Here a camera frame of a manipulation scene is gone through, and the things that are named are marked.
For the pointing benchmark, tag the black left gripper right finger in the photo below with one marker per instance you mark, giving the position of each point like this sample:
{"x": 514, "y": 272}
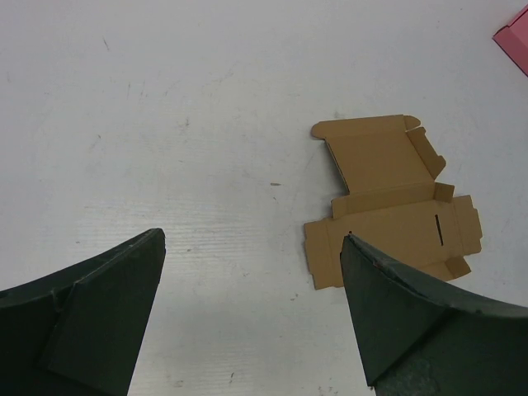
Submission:
{"x": 418, "y": 335}

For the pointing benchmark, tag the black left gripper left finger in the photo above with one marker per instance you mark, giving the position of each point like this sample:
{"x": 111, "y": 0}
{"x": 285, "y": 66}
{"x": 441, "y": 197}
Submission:
{"x": 78, "y": 331}

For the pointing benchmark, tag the brown cardboard paper box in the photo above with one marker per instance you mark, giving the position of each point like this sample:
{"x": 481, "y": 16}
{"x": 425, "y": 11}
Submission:
{"x": 393, "y": 201}

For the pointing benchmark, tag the pink paper box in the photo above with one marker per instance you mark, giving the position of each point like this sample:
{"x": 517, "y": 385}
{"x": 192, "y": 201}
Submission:
{"x": 513, "y": 40}

